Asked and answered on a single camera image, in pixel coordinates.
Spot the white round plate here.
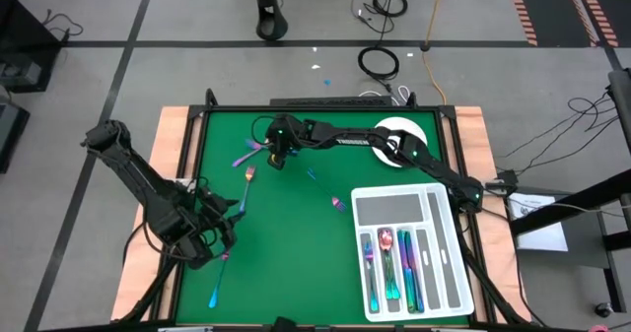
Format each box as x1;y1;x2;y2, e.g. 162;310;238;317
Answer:
370;116;428;169

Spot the green table mat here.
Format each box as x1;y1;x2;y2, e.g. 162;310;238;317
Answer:
175;109;469;326

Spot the black upright post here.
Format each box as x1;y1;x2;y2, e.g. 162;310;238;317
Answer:
605;67;631;157

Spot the iridescent rainbow spoon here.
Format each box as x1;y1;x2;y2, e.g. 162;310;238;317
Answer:
377;227;395;301
207;251;232;309
231;147;265;168
388;252;401;301

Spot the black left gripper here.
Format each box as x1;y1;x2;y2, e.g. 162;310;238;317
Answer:
186;187;246;269

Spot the large coiled black cable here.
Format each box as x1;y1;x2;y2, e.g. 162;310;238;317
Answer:
357;45;400;81

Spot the black power adapter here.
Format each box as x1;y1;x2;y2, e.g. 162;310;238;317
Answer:
485;169;520;195

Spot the black aluminium table frame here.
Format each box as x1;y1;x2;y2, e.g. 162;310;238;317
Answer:
115;88;533;332

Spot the white plastic cutlery organizer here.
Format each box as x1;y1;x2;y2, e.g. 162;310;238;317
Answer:
350;182;476;323

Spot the black metal stand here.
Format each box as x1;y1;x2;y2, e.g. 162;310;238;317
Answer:
507;166;631;314

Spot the black floor stand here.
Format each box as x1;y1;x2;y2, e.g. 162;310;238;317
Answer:
251;0;290;42

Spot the black ribbed bar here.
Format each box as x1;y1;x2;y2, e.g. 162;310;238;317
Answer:
269;96;394;108

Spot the white paper sheet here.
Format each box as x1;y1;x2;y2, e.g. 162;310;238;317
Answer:
507;192;570;252

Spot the orange extension cable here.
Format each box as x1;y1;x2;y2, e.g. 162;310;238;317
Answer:
421;0;453;105

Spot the black cabinet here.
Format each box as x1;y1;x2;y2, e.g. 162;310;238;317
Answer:
0;0;63;95

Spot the black equipment case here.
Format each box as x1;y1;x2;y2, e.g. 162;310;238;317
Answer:
0;100;31;174

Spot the grey equipment box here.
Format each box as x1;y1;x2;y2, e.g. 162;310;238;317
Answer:
0;59;43;90

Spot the small coiled black cable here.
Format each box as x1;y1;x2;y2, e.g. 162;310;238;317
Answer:
370;0;409;19

